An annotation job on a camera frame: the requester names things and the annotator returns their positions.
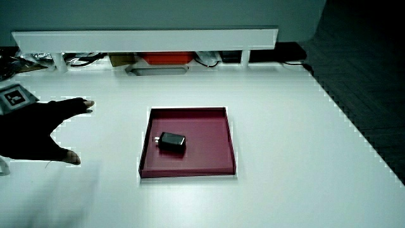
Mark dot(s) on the person's left hand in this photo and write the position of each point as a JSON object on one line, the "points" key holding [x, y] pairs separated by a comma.
{"points": [[28, 133]]}

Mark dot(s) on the black charger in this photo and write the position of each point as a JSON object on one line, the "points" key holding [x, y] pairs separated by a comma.
{"points": [[172, 141]]}

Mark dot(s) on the maroon square plate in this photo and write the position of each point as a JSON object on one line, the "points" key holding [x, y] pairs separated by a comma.
{"points": [[205, 152]]}

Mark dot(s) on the crumpled plastic wrapping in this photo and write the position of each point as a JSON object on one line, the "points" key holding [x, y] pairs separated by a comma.
{"points": [[22, 61]]}

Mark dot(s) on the brown cardboard box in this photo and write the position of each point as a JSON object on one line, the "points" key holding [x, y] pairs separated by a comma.
{"points": [[121, 59]]}

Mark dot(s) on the white desk shelf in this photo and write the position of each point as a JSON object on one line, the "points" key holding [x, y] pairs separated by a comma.
{"points": [[145, 40]]}

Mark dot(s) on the orange box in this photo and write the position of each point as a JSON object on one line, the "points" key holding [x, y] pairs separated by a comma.
{"points": [[167, 58]]}

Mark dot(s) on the clear plastic bag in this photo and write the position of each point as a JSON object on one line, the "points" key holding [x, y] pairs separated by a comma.
{"points": [[207, 56]]}

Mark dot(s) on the black box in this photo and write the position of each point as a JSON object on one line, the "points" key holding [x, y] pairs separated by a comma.
{"points": [[230, 56]]}

